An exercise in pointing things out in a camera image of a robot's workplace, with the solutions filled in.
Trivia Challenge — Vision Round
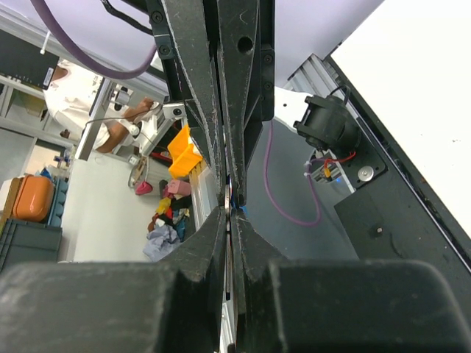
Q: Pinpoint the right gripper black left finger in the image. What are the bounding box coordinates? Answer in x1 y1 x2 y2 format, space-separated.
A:
1 207 226 352

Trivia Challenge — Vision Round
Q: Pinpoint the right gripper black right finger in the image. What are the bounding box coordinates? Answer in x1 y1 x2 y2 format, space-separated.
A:
231 211 470 352

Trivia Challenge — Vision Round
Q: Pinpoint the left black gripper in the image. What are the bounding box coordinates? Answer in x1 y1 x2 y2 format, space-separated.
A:
130 1 275 204

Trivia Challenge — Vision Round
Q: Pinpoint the blue key tag with ring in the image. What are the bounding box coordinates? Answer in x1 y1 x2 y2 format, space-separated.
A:
227 176 249 218

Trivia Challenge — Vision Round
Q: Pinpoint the silver key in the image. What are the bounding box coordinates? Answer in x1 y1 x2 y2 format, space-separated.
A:
224 183 233 301

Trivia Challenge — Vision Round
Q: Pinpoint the pink toy object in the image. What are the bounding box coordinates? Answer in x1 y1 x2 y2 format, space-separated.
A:
135 181 153 196

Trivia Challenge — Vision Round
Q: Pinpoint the yellow plastic bin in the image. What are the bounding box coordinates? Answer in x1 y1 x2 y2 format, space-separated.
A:
168 124 203 179

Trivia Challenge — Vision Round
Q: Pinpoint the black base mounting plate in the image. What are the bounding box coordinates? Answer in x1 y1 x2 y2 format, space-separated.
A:
323 54 471 295

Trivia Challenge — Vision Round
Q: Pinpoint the person in white shirt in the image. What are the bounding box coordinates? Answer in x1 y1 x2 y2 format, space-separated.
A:
43 58 161 154

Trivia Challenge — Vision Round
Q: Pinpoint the grey storage crate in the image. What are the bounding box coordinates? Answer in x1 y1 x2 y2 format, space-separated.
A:
1 218 63 271

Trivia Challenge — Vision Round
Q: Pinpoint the orange plastic case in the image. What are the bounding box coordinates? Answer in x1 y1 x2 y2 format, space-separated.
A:
13 175 54 223

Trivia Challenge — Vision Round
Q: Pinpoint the aluminium frame rail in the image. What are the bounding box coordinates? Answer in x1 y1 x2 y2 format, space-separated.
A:
285 54 335 96

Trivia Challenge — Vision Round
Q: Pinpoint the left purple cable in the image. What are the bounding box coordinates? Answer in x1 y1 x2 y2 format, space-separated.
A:
31 0 323 227

